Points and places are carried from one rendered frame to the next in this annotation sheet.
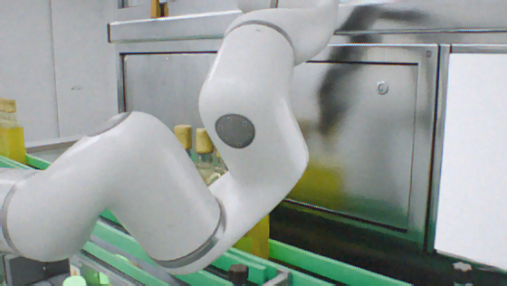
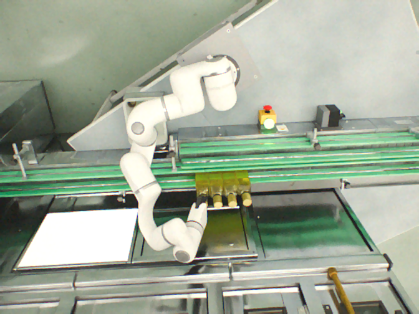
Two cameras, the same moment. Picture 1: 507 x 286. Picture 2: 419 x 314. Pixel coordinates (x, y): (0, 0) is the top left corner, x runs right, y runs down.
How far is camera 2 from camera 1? 1.14 m
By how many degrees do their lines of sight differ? 57
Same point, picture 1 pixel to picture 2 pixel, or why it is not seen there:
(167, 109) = (309, 230)
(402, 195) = not seen: hidden behind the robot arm
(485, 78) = (114, 254)
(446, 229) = (133, 214)
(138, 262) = (235, 145)
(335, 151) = not seen: hidden behind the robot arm
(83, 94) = not seen: outside the picture
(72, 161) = (135, 114)
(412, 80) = (144, 252)
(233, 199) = (137, 148)
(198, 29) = (281, 262)
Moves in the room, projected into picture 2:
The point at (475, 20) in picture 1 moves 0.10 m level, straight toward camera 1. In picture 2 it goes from (116, 271) to (103, 252)
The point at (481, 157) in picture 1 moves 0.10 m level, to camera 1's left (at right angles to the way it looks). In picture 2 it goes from (118, 233) to (134, 219)
